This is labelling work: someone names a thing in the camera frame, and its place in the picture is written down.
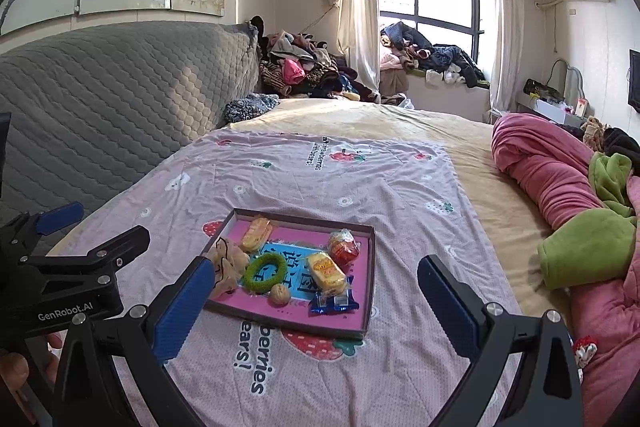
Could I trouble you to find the black television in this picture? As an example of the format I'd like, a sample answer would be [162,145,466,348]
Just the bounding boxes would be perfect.
[628,49,640,112]

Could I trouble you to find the walnut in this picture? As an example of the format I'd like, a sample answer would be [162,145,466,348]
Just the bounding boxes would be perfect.
[269,284,292,308]

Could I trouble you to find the window bench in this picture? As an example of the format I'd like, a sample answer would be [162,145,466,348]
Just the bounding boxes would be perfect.
[379,67,493,124]

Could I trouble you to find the person's left hand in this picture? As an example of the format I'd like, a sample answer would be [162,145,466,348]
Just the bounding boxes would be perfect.
[0,332,65,413]

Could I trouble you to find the orange biscuit packet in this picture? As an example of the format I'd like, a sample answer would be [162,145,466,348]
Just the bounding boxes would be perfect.
[240,216,275,254]

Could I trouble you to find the red snack packet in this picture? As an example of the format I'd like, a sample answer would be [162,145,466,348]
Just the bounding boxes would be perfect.
[327,229,361,269]

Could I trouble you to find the green fuzzy hair scrunchie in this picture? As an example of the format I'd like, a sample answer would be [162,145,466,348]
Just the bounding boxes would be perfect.
[242,253,289,294]

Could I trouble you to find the white framed vanity mirror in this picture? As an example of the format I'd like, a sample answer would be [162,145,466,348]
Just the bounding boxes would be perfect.
[547,58,583,105]

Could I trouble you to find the blue snack packet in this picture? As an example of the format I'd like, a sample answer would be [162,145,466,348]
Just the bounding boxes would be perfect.
[307,276,361,317]

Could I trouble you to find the cream straight curtain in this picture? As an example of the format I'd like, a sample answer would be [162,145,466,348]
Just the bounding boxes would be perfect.
[489,0,523,112]

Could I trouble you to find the pile of dark clothes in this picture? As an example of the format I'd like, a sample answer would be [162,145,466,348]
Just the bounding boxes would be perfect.
[379,22,486,88]

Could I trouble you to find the green blanket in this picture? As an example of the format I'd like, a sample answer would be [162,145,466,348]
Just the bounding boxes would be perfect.
[537,152,640,292]

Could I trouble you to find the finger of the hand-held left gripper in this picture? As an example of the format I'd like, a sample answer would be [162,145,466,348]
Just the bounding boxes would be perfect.
[20,225,151,288]
[0,201,85,263]

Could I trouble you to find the red white scrunchie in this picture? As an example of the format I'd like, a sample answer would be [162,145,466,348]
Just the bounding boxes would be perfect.
[571,336,598,370]

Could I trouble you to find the grey quilted headboard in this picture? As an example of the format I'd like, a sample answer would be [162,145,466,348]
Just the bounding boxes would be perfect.
[0,21,261,253]

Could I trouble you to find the beige mesh hair scrunchie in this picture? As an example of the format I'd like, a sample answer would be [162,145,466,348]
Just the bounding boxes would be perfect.
[207,237,251,300]

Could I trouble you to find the yellow cake packet red label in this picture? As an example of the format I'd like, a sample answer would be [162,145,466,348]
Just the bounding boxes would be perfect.
[306,252,348,295]

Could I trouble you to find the pink strawberry print bedsheet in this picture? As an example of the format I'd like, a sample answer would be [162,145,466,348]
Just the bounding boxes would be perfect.
[47,127,526,427]

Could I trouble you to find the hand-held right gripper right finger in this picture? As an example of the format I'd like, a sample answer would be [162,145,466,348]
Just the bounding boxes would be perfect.
[417,254,586,427]

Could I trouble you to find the pink quilt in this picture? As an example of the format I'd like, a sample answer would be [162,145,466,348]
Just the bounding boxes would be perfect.
[491,113,640,427]

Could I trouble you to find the black garment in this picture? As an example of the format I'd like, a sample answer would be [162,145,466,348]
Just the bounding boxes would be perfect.
[602,127,640,155]

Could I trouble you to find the black bag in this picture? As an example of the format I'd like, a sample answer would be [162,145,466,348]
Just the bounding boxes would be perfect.
[523,78,563,102]

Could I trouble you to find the white dresser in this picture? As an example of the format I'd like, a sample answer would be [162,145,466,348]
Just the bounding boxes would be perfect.
[516,93,588,126]

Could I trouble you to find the dark blue knitted cloth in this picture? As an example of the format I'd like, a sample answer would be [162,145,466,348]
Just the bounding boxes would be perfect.
[223,93,281,124]

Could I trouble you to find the beige bed sheet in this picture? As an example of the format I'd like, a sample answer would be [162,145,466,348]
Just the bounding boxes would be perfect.
[227,98,576,343]

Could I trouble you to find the pile of mixed clothes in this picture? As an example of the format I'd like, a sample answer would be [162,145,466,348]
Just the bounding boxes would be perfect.
[250,16,381,104]

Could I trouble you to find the brown stuffed toy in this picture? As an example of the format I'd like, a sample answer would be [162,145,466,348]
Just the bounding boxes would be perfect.
[580,116,607,152]

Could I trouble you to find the dark cardboard box tray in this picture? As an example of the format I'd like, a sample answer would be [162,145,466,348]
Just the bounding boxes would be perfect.
[202,208,377,341]

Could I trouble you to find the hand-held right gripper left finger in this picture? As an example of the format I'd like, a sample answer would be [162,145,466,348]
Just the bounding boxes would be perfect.
[52,256,216,427]

